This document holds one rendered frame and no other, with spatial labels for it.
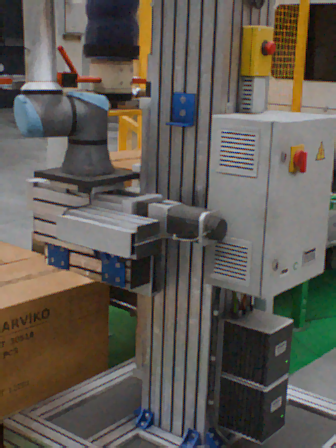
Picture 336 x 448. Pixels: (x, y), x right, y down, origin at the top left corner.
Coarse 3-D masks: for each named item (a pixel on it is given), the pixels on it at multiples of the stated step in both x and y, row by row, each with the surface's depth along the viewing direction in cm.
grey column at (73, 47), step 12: (60, 36) 377; (72, 36) 379; (72, 48) 380; (60, 60) 380; (72, 60) 382; (48, 144) 398; (60, 144) 391; (48, 156) 399; (60, 156) 392; (48, 168) 401
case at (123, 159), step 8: (112, 152) 311; (120, 152) 312; (128, 152) 313; (136, 152) 314; (112, 160) 288; (120, 160) 289; (128, 160) 289; (136, 160) 290; (120, 168) 272; (128, 168) 270; (128, 184) 271
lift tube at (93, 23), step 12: (96, 0) 262; (108, 0) 261; (120, 0) 261; (132, 0) 264; (96, 12) 264; (108, 12) 262; (120, 12) 263; (132, 12) 267; (96, 24) 265; (108, 24) 263; (120, 24) 264; (132, 24) 267; (96, 36) 265; (108, 36) 264; (120, 36) 265; (132, 36) 268
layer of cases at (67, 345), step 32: (0, 256) 288; (32, 256) 290; (0, 288) 250; (32, 288) 251; (64, 288) 252; (96, 288) 264; (0, 320) 232; (32, 320) 242; (64, 320) 254; (96, 320) 267; (0, 352) 234; (32, 352) 245; (64, 352) 257; (96, 352) 271; (0, 384) 237; (32, 384) 248; (64, 384) 260; (0, 416) 239
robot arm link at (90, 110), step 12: (72, 96) 195; (84, 96) 194; (96, 96) 195; (72, 108) 192; (84, 108) 194; (96, 108) 195; (72, 120) 193; (84, 120) 194; (96, 120) 196; (72, 132) 195; (84, 132) 196; (96, 132) 197
